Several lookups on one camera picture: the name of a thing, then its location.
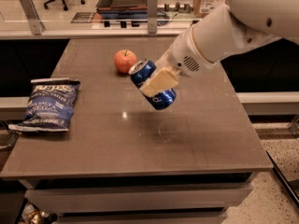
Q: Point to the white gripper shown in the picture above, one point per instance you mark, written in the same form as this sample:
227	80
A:
183	55

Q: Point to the blue pepsi can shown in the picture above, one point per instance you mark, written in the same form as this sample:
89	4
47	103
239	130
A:
140	73

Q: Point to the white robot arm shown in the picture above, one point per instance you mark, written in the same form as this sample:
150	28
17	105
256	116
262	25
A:
235	27

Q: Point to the red apple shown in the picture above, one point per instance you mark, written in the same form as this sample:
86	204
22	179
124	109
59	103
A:
123	60

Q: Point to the blue chips bag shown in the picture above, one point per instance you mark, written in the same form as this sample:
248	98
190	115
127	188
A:
50	106

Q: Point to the white drawer cabinet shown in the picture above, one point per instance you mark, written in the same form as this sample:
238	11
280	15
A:
160	199

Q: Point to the middle metal railing post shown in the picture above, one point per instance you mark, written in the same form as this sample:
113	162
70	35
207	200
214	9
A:
152	16

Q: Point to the metal railing post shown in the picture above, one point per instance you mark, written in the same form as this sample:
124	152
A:
35	24
152	16

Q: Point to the left metal railing post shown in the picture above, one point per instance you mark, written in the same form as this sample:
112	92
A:
35	24

